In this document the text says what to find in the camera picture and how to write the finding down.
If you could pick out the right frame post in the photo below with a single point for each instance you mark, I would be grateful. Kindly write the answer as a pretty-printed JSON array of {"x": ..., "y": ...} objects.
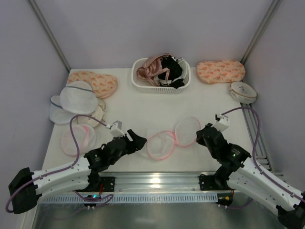
[{"x": 265, "y": 21}]

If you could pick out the floral pad right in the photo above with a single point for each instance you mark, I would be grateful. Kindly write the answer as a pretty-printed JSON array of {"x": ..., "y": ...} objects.
[{"x": 227, "y": 71}]

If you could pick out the floral pad left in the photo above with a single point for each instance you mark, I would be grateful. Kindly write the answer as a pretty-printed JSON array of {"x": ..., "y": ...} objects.
[{"x": 103, "y": 85}]

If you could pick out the pink bra in basket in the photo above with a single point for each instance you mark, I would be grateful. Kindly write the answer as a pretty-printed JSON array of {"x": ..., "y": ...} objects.
[{"x": 141, "y": 74}]

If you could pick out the left frame post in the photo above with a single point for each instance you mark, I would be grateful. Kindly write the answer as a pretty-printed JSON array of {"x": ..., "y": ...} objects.
[{"x": 46, "y": 28}]

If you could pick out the blue-trimmed mesh bag lower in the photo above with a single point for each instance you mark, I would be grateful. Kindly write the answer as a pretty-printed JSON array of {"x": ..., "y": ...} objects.
[{"x": 57, "y": 114}]

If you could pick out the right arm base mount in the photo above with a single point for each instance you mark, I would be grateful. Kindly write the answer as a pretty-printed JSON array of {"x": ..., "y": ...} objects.
[{"x": 212, "y": 182}]

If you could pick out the aluminium mounting rail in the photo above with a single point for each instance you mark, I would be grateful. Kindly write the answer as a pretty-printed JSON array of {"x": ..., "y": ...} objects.
[{"x": 155, "y": 181}]

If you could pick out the black bra in basket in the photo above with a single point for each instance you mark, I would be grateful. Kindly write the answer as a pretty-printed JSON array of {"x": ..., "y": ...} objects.
[{"x": 174, "y": 79}]

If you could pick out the white slotted cable duct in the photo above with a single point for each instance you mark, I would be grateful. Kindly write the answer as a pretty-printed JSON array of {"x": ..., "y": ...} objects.
[{"x": 140, "y": 198}]

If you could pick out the beige laundry bag left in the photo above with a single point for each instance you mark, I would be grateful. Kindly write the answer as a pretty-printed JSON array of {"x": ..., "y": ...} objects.
[{"x": 98, "y": 114}]

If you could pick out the blue-trimmed mesh bag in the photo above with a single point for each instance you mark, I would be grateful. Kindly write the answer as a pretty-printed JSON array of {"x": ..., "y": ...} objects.
[
  {"x": 79, "y": 98},
  {"x": 57, "y": 114}
]

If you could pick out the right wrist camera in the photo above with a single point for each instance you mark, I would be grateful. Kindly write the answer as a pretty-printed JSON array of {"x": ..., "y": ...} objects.
[{"x": 222, "y": 122}]

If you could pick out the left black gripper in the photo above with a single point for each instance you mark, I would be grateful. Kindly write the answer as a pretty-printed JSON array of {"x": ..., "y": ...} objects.
[{"x": 129, "y": 141}]

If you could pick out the blue-trimmed mesh bag top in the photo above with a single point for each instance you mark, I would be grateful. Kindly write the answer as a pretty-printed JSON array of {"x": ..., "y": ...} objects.
[{"x": 79, "y": 98}]

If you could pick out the pink-trimmed flat mesh bag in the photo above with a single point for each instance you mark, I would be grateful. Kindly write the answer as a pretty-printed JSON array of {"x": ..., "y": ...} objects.
[{"x": 85, "y": 137}]

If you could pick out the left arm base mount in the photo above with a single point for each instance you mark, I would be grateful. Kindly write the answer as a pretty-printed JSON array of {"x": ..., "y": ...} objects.
[{"x": 106, "y": 184}]

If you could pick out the frame post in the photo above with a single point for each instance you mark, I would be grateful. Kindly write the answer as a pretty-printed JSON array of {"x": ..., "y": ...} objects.
[
  {"x": 265, "y": 21},
  {"x": 46, "y": 28}
]

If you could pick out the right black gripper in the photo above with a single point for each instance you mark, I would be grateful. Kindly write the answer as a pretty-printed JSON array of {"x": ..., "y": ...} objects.
[{"x": 207, "y": 133}]

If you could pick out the beige-trimmed laundry bag right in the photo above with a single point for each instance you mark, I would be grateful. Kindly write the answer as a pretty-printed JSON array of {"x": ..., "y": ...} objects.
[{"x": 242, "y": 92}]

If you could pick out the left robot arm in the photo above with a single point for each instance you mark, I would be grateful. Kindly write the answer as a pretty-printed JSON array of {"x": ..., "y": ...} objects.
[{"x": 29, "y": 187}]

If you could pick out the pink-trimmed mesh laundry bag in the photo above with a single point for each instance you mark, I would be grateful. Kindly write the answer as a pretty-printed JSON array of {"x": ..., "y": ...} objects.
[{"x": 161, "y": 144}]

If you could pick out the pink bra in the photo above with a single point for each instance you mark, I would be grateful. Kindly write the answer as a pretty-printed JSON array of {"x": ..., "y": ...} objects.
[
  {"x": 141, "y": 74},
  {"x": 153, "y": 67}
]

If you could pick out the floral pad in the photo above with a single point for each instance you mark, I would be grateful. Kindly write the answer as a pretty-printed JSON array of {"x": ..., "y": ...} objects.
[
  {"x": 227, "y": 71},
  {"x": 103, "y": 85}
]

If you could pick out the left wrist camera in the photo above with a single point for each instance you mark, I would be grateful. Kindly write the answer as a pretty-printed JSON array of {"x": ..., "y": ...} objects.
[{"x": 116, "y": 129}]

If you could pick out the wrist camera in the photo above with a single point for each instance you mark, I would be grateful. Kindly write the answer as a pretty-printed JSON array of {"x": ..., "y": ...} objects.
[
  {"x": 116, "y": 129},
  {"x": 222, "y": 122}
]

